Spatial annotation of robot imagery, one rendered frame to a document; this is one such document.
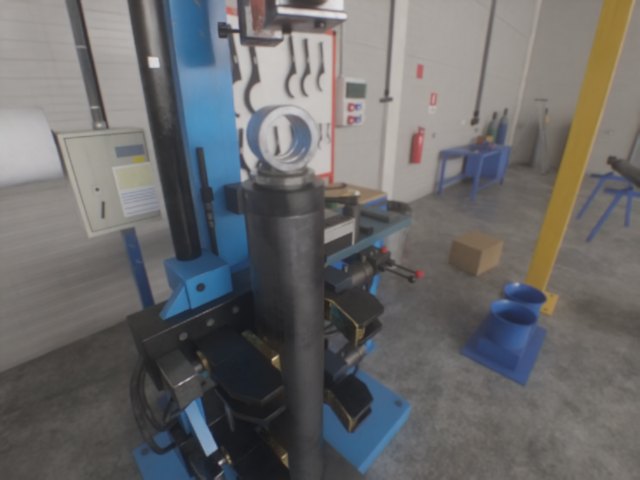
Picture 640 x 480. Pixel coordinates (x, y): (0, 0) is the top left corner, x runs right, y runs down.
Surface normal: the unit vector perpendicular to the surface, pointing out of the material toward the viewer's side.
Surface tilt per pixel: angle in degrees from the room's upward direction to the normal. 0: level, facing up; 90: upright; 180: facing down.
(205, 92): 90
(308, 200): 90
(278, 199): 90
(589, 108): 90
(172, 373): 0
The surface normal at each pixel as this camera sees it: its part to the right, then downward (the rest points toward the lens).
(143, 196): 0.71, 0.29
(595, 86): -0.70, 0.29
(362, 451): 0.00, -0.91
